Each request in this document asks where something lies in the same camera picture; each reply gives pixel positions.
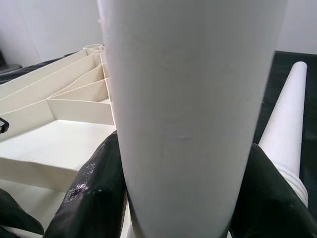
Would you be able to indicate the white plastic table leg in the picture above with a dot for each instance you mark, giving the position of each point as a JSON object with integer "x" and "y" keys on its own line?
{"x": 284, "y": 124}
{"x": 185, "y": 99}

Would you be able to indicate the white plastic table top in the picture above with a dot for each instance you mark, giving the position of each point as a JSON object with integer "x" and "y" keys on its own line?
{"x": 62, "y": 138}

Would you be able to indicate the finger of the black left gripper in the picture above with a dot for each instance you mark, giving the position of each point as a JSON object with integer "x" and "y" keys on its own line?
{"x": 17, "y": 213}

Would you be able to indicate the black tablecloth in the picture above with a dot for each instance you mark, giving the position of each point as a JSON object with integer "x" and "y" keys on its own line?
{"x": 275, "y": 74}

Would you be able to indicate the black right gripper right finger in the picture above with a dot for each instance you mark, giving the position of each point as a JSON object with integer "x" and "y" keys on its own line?
{"x": 267, "y": 210}

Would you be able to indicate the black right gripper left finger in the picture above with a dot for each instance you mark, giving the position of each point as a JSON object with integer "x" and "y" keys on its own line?
{"x": 94, "y": 198}

